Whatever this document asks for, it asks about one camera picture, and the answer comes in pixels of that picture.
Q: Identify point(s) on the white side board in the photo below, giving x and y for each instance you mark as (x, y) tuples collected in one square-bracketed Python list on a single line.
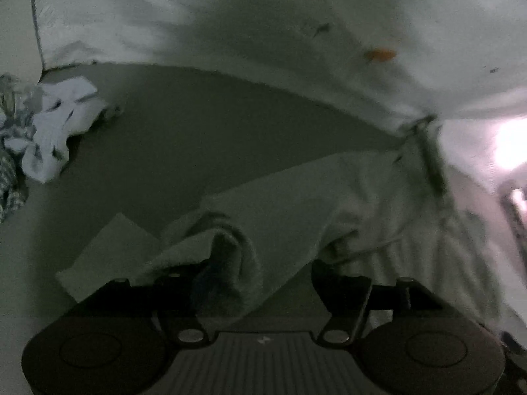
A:
[(20, 28)]

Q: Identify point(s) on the printed white garment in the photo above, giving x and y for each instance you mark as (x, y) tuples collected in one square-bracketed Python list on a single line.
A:
[(12, 103)]

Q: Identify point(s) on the checked shirt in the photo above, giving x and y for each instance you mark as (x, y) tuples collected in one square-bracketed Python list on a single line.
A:
[(10, 189)]

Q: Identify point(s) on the white carrot print backdrop sheet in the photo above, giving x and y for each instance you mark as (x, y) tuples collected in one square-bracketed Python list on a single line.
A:
[(247, 16)]

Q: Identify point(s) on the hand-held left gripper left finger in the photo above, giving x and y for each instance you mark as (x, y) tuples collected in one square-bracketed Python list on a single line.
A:
[(181, 317)]

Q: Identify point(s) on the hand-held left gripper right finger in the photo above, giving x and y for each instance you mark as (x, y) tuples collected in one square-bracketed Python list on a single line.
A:
[(329, 284)]

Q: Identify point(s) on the plain white garment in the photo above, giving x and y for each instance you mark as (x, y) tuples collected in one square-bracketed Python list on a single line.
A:
[(53, 131)]

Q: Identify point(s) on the grey garment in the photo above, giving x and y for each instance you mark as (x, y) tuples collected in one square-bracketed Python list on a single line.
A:
[(288, 222)]

